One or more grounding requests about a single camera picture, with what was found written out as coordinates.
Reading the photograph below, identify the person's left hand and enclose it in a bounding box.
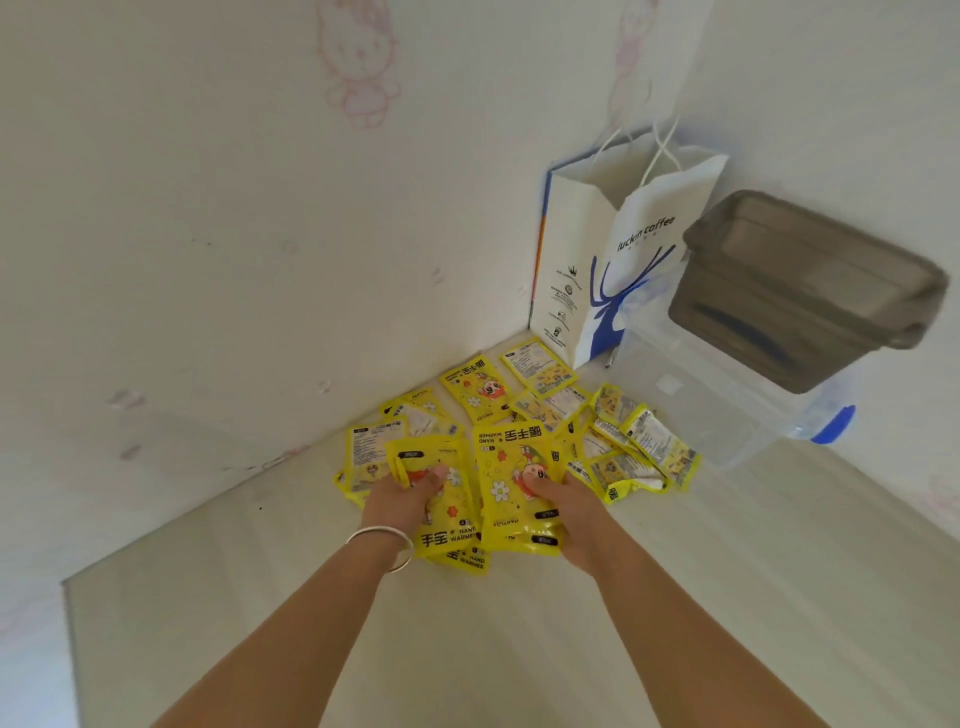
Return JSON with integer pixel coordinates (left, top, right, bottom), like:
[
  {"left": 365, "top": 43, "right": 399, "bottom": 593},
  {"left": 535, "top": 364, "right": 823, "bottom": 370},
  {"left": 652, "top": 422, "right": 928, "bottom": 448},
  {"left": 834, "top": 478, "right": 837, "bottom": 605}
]
[{"left": 359, "top": 464, "right": 451, "bottom": 553}]

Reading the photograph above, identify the person's right hand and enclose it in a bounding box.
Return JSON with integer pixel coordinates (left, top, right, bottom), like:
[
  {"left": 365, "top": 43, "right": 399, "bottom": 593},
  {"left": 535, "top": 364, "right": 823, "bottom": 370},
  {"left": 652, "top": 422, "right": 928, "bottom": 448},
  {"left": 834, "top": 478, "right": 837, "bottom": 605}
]
[{"left": 524, "top": 474, "right": 628, "bottom": 579}]

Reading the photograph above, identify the grey translucent plastic box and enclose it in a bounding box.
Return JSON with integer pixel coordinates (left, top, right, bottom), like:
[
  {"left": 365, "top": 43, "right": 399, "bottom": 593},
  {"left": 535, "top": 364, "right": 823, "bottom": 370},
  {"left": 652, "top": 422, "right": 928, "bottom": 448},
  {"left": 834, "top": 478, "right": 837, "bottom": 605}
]
[{"left": 667, "top": 189, "right": 951, "bottom": 395}]

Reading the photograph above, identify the clear plastic storage box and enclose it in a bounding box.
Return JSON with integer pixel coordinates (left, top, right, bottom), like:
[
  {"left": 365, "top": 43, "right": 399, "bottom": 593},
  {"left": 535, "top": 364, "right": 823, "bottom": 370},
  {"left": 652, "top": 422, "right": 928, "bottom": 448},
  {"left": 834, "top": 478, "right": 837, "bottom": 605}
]
[{"left": 611, "top": 262, "right": 858, "bottom": 470}]

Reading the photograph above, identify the light wooden table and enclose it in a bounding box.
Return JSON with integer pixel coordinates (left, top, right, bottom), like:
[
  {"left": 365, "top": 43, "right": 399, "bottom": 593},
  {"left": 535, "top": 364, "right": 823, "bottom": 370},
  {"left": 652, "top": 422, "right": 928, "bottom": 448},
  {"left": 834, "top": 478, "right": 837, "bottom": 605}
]
[{"left": 62, "top": 329, "right": 960, "bottom": 728}]

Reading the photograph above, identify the silver bracelet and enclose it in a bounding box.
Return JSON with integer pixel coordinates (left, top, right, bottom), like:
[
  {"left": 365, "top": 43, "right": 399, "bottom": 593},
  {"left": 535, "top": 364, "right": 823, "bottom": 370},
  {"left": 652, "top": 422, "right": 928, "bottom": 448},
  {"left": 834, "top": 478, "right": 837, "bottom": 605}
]
[{"left": 344, "top": 524, "right": 415, "bottom": 575}]

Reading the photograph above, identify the white paper bag blue deer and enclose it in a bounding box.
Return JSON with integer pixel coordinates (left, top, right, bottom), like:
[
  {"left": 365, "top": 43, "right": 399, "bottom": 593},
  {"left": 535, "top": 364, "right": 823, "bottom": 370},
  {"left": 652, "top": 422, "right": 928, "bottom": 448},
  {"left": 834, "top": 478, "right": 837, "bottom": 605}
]
[{"left": 528, "top": 123, "right": 730, "bottom": 370}]

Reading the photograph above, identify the person's left forearm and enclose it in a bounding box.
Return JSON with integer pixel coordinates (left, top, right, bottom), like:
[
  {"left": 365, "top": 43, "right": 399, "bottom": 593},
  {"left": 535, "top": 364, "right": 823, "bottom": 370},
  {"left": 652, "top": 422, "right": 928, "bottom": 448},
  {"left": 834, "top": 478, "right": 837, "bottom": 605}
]
[{"left": 153, "top": 536, "right": 412, "bottom": 728}]

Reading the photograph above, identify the person's right forearm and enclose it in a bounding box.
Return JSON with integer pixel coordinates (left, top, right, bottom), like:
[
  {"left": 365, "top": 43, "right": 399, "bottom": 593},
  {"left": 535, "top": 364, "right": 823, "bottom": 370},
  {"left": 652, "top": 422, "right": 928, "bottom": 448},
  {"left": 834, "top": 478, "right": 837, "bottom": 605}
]
[{"left": 592, "top": 543, "right": 808, "bottom": 728}]

